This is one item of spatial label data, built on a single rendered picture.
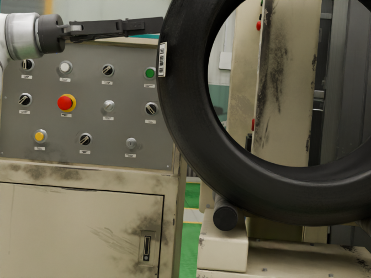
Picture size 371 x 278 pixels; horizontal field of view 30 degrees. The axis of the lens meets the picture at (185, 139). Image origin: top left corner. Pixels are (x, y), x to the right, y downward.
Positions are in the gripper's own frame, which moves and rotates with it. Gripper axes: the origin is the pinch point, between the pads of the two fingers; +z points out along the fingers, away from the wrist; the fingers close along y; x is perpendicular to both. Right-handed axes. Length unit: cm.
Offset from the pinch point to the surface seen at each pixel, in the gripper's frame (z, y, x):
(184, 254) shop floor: -23, 366, 123
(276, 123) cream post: 25.6, 26.1, 21.3
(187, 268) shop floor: -19, 323, 124
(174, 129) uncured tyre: 4.7, -8.7, 19.9
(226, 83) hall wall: 18, 913, -14
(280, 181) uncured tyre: 22.7, -12.4, 30.1
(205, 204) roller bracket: 7.9, 23.6, 38.6
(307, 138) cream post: 32.4, 26.2, 25.3
